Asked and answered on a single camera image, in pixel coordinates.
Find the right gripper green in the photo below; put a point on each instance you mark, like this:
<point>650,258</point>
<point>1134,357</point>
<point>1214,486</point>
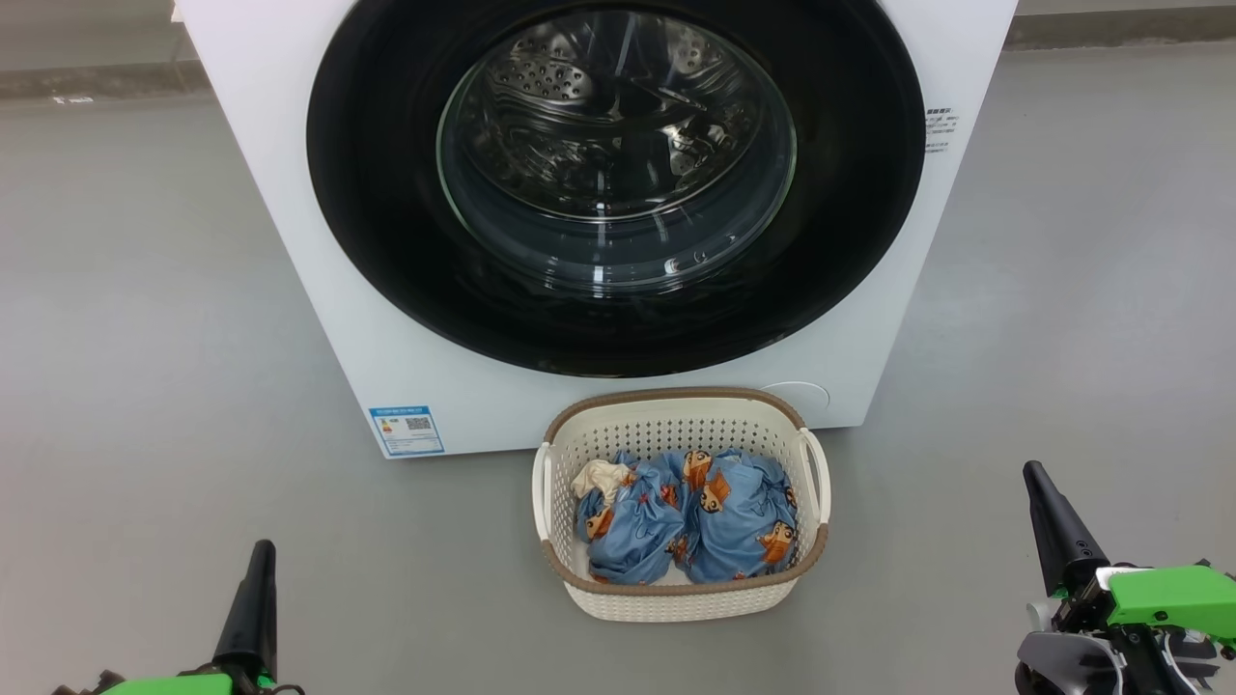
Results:
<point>1173,598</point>

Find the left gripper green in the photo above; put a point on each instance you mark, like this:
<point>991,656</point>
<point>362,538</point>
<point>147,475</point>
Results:
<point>174,685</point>

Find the blue cartoon print garment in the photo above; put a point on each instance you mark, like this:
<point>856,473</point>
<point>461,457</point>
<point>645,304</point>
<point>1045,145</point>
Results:
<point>744,531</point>
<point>632,531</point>

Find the round black glass washer door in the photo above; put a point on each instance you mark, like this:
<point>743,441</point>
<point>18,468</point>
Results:
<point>386,241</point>

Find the white front-load washing machine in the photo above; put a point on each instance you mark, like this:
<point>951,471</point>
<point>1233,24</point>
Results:
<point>290,193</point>

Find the blue energy label sticker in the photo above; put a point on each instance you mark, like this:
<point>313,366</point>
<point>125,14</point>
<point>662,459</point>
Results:
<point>407,430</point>

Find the round white filter cover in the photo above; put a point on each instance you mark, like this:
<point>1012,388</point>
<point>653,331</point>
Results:
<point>806,401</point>

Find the cream perforated laundry basket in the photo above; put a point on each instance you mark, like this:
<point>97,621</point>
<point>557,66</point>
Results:
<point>676,603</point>

